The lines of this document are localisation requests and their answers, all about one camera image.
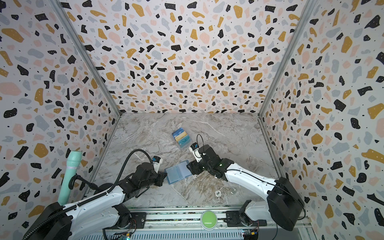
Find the left black corrugated cable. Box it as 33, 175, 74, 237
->
22, 149, 154, 240

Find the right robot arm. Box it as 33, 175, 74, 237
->
187, 143, 305, 231

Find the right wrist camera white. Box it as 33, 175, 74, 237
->
189, 143, 202, 163

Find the mint green cylinder handle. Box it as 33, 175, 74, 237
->
58, 151, 83, 206

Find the green push button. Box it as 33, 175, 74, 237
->
200, 211, 218, 231

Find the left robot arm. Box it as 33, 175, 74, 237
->
23, 163, 167, 240

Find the white poker chip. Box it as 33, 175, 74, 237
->
215, 190, 222, 198

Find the aluminium front rail frame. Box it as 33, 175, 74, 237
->
85, 205, 316, 240

